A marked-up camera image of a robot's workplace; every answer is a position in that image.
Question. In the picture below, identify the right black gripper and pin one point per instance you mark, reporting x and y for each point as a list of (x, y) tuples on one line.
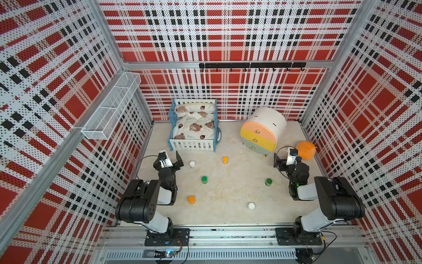
[(288, 165)]

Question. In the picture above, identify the round cabinet with coloured drawers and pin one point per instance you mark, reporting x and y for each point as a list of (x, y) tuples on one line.
[(261, 131)]

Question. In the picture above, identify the white paint can front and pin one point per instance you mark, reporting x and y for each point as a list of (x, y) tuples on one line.
[(251, 206)]

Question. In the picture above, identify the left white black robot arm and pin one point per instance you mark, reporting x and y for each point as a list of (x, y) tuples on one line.
[(140, 200)]

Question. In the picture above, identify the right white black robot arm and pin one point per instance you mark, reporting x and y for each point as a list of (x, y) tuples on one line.
[(338, 202)]

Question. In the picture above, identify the green paint can right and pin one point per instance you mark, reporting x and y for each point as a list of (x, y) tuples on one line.
[(268, 182)]

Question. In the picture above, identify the green paint can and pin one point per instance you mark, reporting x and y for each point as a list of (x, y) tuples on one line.
[(204, 180), (268, 182)]

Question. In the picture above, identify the green paint can left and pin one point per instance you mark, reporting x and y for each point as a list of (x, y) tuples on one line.
[(204, 180)]

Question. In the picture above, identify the orange plush toy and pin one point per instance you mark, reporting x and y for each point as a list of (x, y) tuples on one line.
[(306, 150)]

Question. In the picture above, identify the blue white toy crib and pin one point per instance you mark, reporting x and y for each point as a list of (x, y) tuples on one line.
[(193, 145)]

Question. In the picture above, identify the bear print bedding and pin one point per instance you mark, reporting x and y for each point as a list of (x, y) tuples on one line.
[(195, 121)]

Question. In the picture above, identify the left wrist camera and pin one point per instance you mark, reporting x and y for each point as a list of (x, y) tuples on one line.
[(164, 159)]

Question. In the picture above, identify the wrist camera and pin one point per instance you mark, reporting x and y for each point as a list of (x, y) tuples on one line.
[(292, 154), (164, 159)]

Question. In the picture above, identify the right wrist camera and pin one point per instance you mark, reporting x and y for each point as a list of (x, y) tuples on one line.
[(292, 154)]

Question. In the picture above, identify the white wire wall basket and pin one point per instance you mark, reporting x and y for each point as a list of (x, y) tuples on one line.
[(118, 94)]

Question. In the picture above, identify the black hook rail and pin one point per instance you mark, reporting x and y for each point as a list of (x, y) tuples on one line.
[(254, 65)]

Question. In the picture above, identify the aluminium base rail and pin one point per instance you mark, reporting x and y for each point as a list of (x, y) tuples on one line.
[(340, 244)]

